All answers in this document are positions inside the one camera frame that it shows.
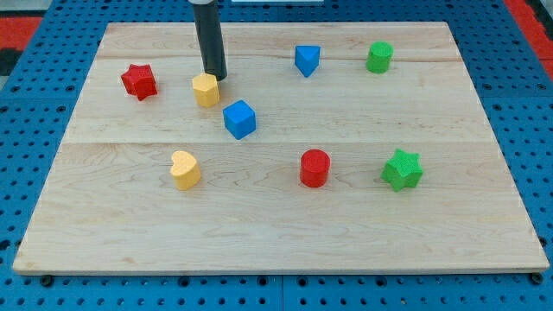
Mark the blue cube block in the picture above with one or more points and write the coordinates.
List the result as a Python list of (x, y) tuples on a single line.
[(240, 119)]

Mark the red cylinder block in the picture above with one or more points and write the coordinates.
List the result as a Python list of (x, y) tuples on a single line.
[(315, 165)]

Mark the wooden board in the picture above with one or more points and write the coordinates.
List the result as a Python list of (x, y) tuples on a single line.
[(111, 207)]

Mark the yellow heart block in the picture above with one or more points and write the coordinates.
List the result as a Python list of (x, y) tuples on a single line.
[(185, 170)]

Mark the yellow hexagon block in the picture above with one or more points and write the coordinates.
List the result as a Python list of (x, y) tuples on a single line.
[(206, 90)]

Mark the blue triangle block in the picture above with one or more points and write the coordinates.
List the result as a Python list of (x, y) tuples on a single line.
[(307, 58)]

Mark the green star block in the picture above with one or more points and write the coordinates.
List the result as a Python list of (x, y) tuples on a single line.
[(402, 170)]

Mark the green cylinder block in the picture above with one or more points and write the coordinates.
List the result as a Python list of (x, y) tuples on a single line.
[(379, 57)]

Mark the red star block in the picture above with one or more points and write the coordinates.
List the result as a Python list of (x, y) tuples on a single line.
[(139, 81)]

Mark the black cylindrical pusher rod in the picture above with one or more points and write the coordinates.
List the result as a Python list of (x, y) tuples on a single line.
[(208, 30)]

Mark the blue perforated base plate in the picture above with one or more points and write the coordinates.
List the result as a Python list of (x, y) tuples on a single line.
[(509, 74)]

